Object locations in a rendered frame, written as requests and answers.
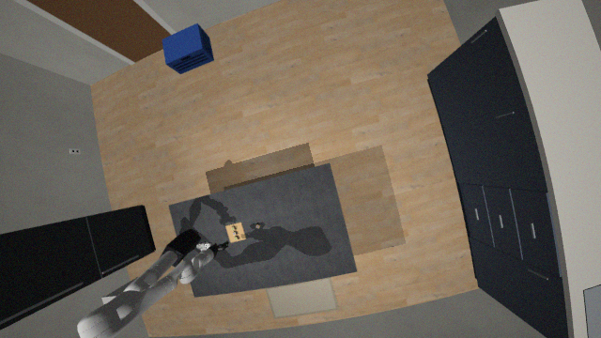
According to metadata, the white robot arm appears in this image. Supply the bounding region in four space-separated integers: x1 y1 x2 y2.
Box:
77 242 214 338

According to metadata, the tan square mat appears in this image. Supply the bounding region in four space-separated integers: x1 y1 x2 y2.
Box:
226 223 246 242

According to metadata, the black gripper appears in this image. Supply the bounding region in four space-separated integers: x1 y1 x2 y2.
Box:
209 241 229 258

